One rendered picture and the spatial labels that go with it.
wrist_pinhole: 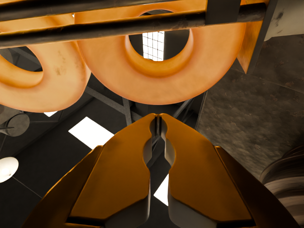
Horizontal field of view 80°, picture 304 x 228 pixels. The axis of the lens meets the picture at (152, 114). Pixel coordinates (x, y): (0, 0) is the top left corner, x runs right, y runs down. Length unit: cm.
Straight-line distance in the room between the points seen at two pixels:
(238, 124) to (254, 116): 6
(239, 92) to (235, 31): 40
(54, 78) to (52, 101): 4
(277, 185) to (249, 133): 18
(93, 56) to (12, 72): 12
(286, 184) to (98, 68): 48
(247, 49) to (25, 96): 24
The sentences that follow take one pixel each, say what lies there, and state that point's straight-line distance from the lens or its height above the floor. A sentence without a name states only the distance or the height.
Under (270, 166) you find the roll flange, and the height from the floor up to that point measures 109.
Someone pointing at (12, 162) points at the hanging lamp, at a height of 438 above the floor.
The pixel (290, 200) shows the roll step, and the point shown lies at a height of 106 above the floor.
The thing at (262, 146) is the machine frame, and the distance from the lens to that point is 69.
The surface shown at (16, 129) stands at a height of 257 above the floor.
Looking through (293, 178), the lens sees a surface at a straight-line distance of 52.
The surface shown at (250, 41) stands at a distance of 18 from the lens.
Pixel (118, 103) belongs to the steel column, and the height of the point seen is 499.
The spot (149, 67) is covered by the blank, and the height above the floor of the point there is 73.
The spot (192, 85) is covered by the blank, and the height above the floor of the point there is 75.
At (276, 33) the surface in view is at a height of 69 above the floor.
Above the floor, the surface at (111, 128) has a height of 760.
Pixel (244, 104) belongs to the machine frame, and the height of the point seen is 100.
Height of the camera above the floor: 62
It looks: 48 degrees up
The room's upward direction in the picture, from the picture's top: 179 degrees clockwise
